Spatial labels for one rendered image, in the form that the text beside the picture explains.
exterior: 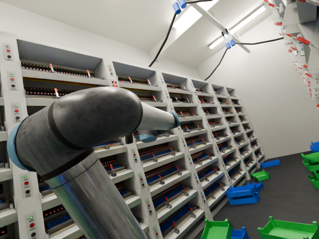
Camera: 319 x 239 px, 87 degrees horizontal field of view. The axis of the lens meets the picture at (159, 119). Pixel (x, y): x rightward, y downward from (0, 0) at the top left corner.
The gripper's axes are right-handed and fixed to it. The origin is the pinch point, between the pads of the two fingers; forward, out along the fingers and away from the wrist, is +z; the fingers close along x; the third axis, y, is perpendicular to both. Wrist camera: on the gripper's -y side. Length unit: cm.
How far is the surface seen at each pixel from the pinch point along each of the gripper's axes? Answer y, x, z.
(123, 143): 1.4, -16.3, 17.8
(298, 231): -105, -83, -46
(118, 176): -22.2, -2.7, 17.3
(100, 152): -3.0, 5.9, 14.9
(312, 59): -20, -17, -103
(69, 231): -41, 33, 22
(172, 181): -42, -55, 20
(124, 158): -9.2, -16.6, 23.0
